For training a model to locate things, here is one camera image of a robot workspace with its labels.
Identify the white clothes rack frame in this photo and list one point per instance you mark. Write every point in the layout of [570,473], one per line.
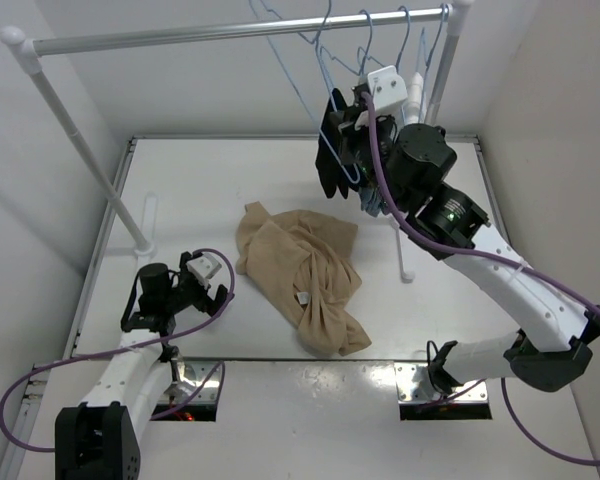
[27,53]

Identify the metal base plate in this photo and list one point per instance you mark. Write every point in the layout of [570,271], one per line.
[414,388]
[197,382]

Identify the light blue wire hanger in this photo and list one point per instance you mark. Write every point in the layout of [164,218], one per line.
[352,174]

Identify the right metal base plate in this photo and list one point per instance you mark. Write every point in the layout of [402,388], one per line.
[414,388]

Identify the beige t shirt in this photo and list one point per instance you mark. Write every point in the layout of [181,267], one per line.
[300,260]

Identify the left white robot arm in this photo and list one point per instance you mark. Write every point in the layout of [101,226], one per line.
[146,378]

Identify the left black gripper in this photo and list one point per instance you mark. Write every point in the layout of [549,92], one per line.
[204,302]

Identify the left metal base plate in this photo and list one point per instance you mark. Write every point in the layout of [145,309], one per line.
[197,382]

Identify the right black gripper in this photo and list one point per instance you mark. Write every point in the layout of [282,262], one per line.
[351,123]

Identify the blue hanging garment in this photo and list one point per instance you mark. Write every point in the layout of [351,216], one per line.
[372,202]

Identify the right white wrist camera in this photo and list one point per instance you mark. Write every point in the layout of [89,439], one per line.
[389,94]

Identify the white hanging garment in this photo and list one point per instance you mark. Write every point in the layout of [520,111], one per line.
[415,106]

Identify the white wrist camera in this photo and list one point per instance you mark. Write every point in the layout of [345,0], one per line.
[389,94]
[205,267]

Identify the black hanging garment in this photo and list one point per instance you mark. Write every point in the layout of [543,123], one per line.
[331,176]

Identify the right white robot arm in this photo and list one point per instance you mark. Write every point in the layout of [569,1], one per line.
[401,171]

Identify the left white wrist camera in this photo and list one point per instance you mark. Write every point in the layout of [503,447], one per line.
[205,267]

